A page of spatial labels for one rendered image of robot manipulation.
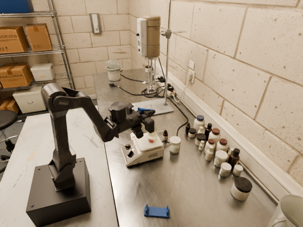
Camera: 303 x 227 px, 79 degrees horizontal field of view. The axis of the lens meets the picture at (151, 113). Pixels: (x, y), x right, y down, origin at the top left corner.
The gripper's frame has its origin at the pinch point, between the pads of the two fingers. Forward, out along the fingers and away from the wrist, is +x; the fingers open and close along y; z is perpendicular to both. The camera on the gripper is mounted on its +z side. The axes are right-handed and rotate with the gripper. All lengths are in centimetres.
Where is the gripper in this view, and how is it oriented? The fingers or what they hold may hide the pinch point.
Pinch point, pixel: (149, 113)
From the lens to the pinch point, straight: 83.7
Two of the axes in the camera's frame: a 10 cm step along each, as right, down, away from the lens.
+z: 0.0, 8.4, 5.5
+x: 7.9, -3.4, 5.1
